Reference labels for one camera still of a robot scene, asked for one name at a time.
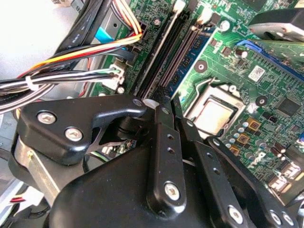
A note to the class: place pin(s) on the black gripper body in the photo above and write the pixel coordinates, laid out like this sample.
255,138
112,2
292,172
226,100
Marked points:
107,197

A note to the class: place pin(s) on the blue RAM stick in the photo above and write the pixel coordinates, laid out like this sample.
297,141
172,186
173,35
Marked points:
190,57

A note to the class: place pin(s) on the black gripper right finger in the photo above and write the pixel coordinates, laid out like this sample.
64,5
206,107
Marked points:
228,180

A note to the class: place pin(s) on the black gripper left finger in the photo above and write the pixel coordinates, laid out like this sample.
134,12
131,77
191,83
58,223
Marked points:
71,111

